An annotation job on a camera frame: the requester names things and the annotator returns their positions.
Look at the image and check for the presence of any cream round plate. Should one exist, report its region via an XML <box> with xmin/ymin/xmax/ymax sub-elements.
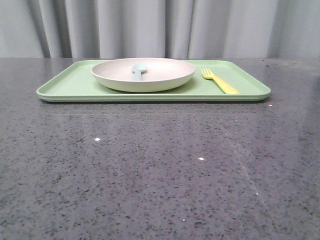
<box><xmin>91</xmin><ymin>57</ymin><xmax>196</xmax><ymax>93</ymax></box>

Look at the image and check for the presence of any yellow plastic fork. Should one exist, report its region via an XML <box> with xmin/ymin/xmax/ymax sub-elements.
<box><xmin>201</xmin><ymin>68</ymin><xmax>240</xmax><ymax>95</ymax></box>

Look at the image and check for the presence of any light blue spoon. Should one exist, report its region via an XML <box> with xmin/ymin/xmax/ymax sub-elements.
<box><xmin>132</xmin><ymin>63</ymin><xmax>147</xmax><ymax>81</ymax></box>

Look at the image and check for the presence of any green plastic tray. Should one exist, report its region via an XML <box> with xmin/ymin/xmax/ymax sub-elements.
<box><xmin>36</xmin><ymin>60</ymin><xmax>271</xmax><ymax>103</ymax></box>

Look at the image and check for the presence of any grey pleated curtain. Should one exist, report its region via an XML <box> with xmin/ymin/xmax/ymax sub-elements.
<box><xmin>0</xmin><ymin>0</ymin><xmax>320</xmax><ymax>60</ymax></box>

